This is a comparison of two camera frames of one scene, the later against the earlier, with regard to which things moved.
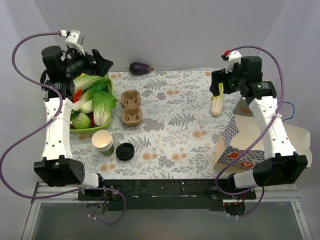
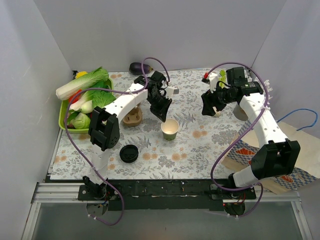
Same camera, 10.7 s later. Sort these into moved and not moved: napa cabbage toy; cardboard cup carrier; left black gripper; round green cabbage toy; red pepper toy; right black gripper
Moved: right black gripper; left black gripper
Not moved: cardboard cup carrier; round green cabbage toy; napa cabbage toy; red pepper toy
